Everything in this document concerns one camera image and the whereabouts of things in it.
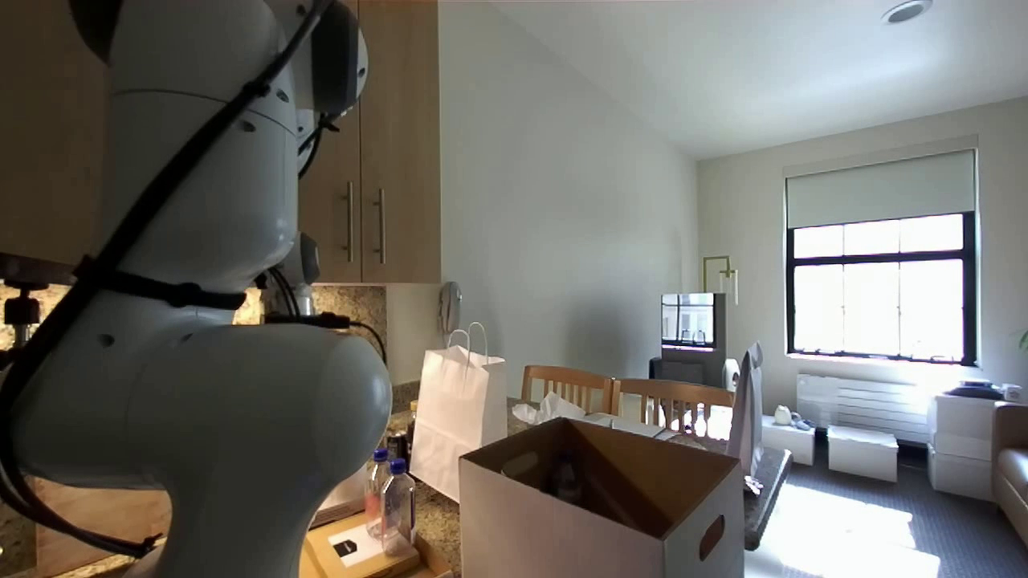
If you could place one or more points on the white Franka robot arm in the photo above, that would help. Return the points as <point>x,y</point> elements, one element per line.
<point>215,429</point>

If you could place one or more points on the white cardboard storage box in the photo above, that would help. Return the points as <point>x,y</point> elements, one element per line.
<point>557,535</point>

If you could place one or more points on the small white floor box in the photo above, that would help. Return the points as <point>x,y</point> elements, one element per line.
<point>793,439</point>

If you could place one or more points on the wide white floor box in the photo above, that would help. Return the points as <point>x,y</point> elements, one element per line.
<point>861,452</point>

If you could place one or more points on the white plastic bag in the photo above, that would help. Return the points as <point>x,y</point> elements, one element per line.
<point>557,410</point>

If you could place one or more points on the flat screen television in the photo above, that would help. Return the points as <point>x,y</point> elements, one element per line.
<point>690,320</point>

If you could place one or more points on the dark jar cork lid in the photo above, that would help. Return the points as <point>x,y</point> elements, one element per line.
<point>400,439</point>

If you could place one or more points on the white printed shopping bag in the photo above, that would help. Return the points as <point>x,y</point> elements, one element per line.
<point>748,413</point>

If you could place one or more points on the white printed paper sheet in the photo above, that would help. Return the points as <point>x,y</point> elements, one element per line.
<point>370,548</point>

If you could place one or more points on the grey dining table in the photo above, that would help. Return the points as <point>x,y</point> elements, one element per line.
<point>766,496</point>

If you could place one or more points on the flat tan cardboard tray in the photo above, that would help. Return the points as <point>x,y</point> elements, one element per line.
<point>323,559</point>

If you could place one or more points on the black framed window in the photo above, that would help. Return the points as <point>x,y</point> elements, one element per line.
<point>877,310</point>

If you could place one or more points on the white radiator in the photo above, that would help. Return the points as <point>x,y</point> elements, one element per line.
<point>870,399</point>

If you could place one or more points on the white roller blind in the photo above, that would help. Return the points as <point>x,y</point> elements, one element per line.
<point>877,187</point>

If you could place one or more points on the white drawer cabinet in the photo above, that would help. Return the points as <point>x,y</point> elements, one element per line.
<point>964,452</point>

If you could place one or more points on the round ceiling smoke detector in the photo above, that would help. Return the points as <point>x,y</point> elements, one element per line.
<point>905,12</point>

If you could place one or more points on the grey sofa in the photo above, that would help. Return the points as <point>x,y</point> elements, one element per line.
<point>1017,471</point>

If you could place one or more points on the white wall intercom phone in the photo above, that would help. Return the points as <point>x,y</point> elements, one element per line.
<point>448,307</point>

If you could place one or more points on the wooden wall cabinet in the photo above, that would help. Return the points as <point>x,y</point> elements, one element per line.
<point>397,204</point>

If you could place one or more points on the black camera tripod mount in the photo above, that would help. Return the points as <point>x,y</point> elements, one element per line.
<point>21,310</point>

